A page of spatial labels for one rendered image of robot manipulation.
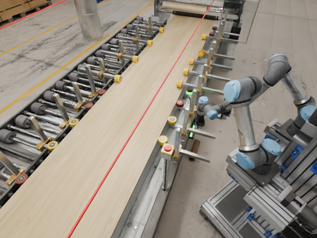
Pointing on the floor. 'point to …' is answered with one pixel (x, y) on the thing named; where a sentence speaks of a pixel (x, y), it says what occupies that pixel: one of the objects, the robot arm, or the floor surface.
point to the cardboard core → (195, 148)
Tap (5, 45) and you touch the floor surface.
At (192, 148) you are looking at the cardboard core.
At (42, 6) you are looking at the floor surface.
